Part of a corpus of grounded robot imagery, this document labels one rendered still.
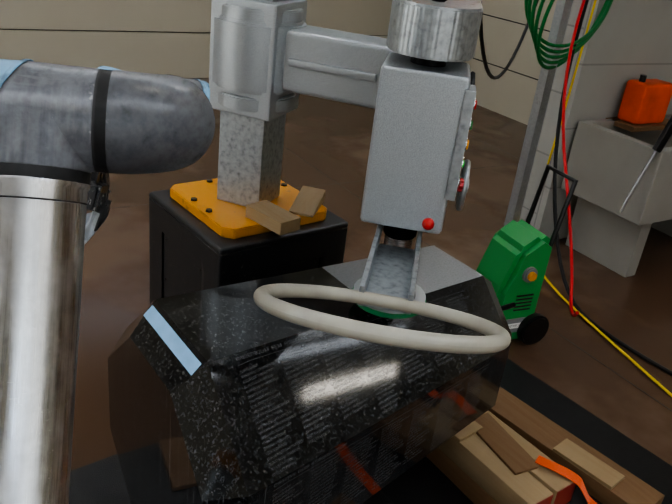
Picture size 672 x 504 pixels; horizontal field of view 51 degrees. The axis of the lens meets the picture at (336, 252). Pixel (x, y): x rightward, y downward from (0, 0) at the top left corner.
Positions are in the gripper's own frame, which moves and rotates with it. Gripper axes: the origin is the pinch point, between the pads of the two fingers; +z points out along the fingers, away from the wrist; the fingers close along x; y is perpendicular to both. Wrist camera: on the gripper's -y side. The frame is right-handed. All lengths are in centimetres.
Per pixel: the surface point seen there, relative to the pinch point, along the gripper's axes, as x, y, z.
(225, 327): 35, -35, 18
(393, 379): 85, -41, 21
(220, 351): 35.4, -24.2, 21.4
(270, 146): 32, -122, -35
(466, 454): 130, -83, 51
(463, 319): 82, 12, -9
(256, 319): 43, -40, 14
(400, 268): 73, -20, -12
